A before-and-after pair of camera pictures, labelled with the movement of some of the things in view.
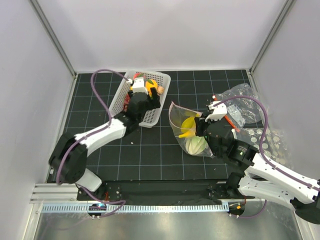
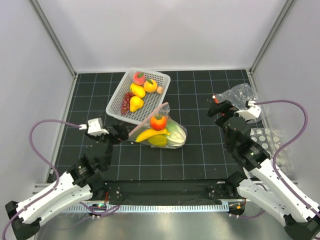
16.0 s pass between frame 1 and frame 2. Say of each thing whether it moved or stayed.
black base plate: stayed
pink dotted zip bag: moved
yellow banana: moved
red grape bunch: stayed
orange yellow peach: stayed
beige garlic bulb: stayed
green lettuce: moved
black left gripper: moved
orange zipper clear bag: stayed
